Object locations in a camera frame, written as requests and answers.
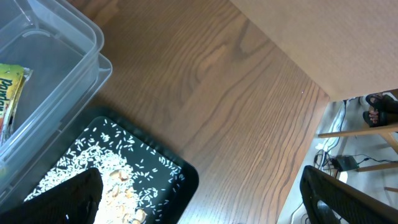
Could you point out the black plastic bin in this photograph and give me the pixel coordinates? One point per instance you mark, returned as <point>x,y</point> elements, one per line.
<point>58,148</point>

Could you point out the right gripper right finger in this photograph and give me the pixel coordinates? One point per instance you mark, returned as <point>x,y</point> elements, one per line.
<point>329,200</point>

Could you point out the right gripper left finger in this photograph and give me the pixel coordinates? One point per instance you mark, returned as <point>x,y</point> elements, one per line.
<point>75,200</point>

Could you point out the pile of rice scraps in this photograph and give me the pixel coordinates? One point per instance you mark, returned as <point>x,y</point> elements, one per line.
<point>139,183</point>

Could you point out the clear plastic bin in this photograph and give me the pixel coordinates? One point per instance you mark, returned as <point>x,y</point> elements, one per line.
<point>62,47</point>

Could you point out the green yellow snack wrapper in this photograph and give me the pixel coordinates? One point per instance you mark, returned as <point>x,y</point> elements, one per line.
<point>13,79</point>

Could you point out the black power adapter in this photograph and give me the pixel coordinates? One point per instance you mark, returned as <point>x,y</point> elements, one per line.
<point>344,163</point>

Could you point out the black sandal foot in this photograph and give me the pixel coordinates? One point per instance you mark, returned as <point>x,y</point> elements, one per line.
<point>382,110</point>

